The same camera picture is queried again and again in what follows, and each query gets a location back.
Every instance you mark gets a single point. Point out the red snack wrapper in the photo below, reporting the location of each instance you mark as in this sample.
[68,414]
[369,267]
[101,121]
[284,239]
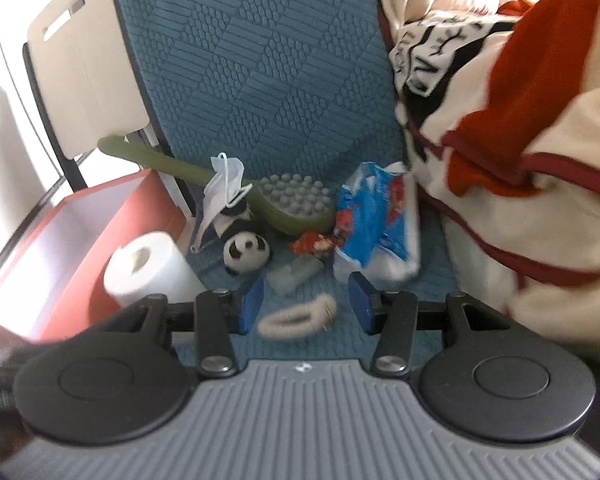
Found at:
[312,244]

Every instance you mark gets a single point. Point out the red storage box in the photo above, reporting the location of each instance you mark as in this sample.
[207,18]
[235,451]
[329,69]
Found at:
[150,210]

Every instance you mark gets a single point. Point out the blue tissue pack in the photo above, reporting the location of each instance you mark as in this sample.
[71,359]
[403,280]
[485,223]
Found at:
[370,220]

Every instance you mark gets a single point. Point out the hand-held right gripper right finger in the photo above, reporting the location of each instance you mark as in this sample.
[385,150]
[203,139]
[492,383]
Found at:
[360,302]

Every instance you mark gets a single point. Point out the white face mask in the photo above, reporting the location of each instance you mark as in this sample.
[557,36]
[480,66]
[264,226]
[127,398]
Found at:
[220,195]

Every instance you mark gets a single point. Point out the white chair with black frame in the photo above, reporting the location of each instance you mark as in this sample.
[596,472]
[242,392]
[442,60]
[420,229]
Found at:
[80,60]

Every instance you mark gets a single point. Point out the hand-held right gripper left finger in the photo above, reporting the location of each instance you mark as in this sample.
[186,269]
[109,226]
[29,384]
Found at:
[252,305]

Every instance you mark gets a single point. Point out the blue textured mat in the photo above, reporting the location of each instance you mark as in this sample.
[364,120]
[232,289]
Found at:
[255,60]

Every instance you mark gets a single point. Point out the panda plush toy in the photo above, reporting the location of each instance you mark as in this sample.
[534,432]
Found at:
[245,252]

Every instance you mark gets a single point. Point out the white toilet paper roll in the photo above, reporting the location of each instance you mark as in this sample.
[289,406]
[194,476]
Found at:
[165,270]

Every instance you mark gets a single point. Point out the cream and red printed blanket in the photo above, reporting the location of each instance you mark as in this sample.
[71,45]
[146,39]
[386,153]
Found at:
[555,210]

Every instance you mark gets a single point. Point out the green massage brush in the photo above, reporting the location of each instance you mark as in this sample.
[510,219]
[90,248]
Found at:
[180,167]

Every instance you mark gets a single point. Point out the fluffy cream hair clip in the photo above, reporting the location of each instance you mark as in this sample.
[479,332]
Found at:
[280,327]

